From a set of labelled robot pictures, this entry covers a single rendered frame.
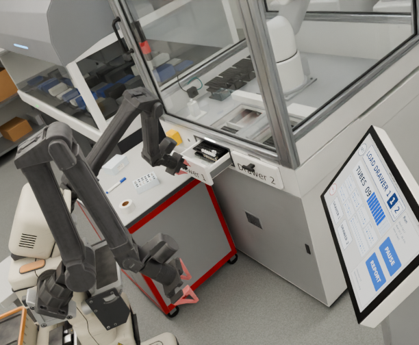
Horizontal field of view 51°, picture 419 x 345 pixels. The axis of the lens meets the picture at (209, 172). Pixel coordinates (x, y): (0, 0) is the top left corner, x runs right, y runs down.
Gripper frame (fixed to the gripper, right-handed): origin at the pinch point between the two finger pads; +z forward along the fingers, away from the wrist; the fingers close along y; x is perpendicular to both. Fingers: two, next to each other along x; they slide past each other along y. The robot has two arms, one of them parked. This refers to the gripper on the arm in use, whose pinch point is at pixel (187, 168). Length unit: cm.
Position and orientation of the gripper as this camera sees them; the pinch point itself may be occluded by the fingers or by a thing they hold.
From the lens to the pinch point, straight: 205.1
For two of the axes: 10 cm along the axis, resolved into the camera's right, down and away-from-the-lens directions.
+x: -6.1, -3.0, 7.3
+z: 6.7, 2.9, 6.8
